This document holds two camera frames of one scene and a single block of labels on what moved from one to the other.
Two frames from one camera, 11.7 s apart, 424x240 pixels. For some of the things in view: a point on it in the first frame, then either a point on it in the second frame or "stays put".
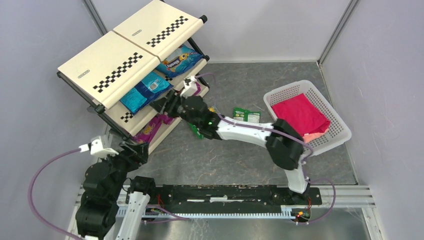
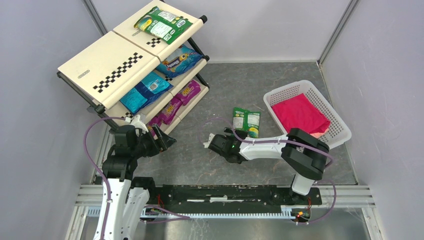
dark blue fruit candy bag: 143,94 stays put
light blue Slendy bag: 181,59 stays put
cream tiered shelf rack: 158,51 stays put
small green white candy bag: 246,115 stays put
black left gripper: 131,153 -> 160,143
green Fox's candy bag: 195,130 -> 162,25
